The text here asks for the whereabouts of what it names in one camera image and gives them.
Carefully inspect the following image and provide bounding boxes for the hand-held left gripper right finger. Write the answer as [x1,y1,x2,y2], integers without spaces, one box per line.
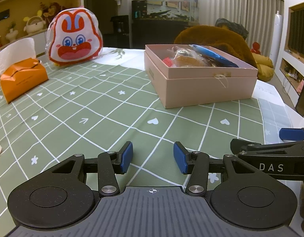
[173,141,259,197]

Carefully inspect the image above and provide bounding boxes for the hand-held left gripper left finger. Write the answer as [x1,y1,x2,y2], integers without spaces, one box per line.
[51,141,133,197]

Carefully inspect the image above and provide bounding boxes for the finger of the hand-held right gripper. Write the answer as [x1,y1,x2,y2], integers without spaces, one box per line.
[230,138,304,157]
[279,127,304,141]

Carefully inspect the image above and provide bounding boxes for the pink cardboard box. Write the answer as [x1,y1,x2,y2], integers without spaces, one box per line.
[144,44,259,109]

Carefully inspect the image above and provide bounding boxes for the large blue snack packet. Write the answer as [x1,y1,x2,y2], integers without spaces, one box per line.
[189,44,239,68]

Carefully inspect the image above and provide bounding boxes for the bread bun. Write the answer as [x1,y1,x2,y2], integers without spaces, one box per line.
[172,49,210,68]

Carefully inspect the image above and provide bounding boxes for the green checked tablecloth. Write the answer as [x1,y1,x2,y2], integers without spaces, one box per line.
[0,60,294,228]

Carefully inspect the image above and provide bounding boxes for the yellow padded beanbag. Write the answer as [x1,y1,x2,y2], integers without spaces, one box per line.
[252,53,275,82]

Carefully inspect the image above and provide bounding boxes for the white tower air conditioner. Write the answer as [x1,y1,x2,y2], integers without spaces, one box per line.
[271,11,284,60]

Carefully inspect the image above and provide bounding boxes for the black television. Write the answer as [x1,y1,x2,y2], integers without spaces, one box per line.
[289,8,304,58]

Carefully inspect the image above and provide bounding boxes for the dark grey jacket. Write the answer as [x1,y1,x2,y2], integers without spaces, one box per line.
[215,18,249,40]

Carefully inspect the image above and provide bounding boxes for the rabbit face bag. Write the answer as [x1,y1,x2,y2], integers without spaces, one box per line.
[46,7,103,68]

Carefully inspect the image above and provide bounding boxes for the black cabinet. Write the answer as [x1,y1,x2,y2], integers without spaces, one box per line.
[131,0,193,50]

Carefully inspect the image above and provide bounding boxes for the orange tissue box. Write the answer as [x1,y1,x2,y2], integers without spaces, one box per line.
[0,58,49,103]

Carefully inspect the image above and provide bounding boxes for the black water dispenser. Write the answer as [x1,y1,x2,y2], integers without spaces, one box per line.
[110,15,130,49]

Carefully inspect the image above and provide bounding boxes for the grey curtains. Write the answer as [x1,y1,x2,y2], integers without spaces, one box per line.
[198,0,285,55]

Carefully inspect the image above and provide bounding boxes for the glass fish tank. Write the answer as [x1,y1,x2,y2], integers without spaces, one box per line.
[146,0,200,24]

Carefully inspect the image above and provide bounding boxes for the white tissue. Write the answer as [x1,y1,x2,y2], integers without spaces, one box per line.
[0,38,36,74]

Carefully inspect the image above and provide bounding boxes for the white plush toy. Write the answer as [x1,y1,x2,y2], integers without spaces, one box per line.
[23,10,45,35]

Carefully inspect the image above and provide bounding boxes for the brown plush toys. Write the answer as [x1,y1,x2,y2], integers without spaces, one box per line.
[39,2,66,22]

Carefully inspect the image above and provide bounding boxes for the white vase with plant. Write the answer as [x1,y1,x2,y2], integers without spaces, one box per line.
[6,22,19,43]

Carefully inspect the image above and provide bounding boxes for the wooden wall unit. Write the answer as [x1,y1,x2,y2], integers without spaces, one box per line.
[278,2,304,95]

